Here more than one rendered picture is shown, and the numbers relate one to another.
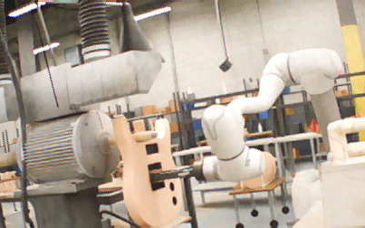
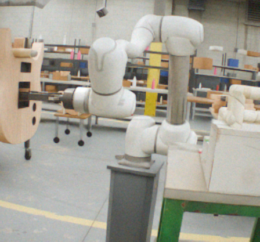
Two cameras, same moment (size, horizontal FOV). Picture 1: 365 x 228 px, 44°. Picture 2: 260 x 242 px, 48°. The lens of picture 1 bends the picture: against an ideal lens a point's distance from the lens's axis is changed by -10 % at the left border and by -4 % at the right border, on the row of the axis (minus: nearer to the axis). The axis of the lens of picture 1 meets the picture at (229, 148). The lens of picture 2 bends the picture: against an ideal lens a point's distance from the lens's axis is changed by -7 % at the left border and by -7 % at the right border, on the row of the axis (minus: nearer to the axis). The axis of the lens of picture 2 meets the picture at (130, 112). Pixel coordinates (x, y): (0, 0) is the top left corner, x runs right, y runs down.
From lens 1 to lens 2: 0.62 m
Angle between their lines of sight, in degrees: 16
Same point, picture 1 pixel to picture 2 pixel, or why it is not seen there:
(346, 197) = (238, 163)
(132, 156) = (7, 69)
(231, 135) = (116, 71)
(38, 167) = not seen: outside the picture
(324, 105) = (180, 66)
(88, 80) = not seen: outside the picture
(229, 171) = (101, 106)
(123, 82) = not seen: outside the picture
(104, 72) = not seen: outside the picture
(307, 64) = (178, 28)
